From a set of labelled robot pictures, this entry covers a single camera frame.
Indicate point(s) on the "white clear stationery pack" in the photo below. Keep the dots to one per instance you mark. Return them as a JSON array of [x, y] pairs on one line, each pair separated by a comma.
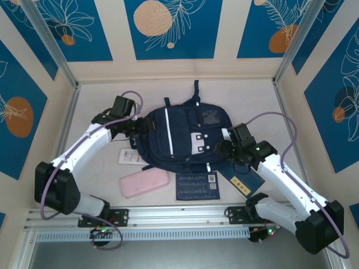
[[127, 157]]

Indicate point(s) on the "blue floral wall poster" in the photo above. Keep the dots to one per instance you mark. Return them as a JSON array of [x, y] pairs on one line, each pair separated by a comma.
[[174, 28], [19, 112], [333, 112], [319, 45], [84, 33], [31, 36], [258, 33]]

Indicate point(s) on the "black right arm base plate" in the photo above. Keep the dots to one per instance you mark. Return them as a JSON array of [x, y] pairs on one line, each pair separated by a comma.
[[235, 214]]

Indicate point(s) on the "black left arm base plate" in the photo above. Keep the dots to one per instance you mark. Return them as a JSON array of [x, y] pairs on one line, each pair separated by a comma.
[[120, 217]]

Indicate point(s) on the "pink pencil case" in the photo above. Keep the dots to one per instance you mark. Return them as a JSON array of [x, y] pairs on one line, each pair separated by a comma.
[[144, 183]]

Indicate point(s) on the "dark blue QR code notebook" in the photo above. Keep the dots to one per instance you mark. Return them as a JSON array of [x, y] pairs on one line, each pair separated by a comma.
[[196, 187]]

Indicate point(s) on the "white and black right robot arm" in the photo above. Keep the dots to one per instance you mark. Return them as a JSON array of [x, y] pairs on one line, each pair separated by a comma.
[[283, 179]]

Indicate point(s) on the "navy blue student backpack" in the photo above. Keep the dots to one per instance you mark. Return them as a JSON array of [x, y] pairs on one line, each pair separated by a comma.
[[179, 131]]

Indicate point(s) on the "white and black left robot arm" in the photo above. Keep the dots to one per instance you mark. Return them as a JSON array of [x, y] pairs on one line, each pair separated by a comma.
[[84, 143]]

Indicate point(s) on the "control board with LEDs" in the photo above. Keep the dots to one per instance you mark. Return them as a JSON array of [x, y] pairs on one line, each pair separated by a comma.
[[263, 234], [102, 232]]

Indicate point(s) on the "dark blue yellow-label book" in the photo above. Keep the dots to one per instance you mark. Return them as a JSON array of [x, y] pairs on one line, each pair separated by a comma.
[[246, 182]]

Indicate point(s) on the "aluminium side rail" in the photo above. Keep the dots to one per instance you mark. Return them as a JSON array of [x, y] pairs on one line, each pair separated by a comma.
[[281, 98], [62, 140]]

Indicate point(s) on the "aluminium mounting rail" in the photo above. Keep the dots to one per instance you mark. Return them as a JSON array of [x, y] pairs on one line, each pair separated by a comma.
[[179, 215]]

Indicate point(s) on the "aluminium frame post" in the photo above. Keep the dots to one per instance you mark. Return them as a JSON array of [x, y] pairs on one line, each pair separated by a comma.
[[301, 42], [50, 42]]

